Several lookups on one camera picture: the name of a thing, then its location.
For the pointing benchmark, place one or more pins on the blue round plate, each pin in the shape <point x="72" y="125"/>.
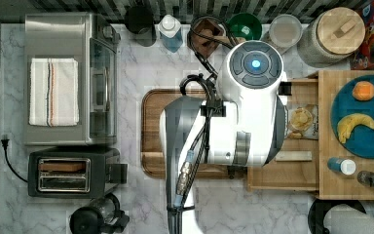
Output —
<point x="361" y="142"/>

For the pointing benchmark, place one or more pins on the white striped folded towel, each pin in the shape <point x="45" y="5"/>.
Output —
<point x="53" y="99"/>

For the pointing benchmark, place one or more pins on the stainless steel toaster oven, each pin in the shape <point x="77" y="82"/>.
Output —
<point x="92" y="41"/>

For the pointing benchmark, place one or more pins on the clear snack bag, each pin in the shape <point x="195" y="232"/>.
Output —
<point x="301" y="121"/>

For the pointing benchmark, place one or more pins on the orange fruit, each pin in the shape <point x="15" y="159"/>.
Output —
<point x="363" y="91"/>

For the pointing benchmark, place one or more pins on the jar with wooden lid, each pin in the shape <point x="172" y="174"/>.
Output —
<point x="331" y="37"/>

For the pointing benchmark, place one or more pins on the black cup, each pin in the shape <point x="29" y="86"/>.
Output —
<point x="140" y="23"/>

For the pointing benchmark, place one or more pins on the wooden drawer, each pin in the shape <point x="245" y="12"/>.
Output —
<point x="291" y="175"/>

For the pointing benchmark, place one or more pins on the wooden cutting board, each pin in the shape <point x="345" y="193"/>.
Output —
<point x="152" y="158"/>

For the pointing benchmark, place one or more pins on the blue liquid soap bottle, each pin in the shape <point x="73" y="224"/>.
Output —
<point x="170" y="33"/>

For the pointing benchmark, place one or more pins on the green bowl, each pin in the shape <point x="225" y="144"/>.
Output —
<point x="245" y="25"/>

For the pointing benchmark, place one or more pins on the brown wooden utensil holder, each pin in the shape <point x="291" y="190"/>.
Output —
<point x="207" y="33"/>

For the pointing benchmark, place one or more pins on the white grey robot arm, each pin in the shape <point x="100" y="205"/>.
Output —
<point x="234" y="117"/>

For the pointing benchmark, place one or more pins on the blue spice shaker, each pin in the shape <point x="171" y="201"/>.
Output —
<point x="345" y="166"/>

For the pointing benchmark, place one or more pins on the clear plastic container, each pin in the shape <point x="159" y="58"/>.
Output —
<point x="284" y="32"/>

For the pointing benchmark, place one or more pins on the yellow banana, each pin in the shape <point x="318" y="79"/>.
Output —
<point x="348" y="123"/>

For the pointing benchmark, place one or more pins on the black two-slot toaster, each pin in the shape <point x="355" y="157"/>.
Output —
<point x="84" y="172"/>

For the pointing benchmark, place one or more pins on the wooden drawer cabinet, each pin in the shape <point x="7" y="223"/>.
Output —
<point x="333" y="185"/>

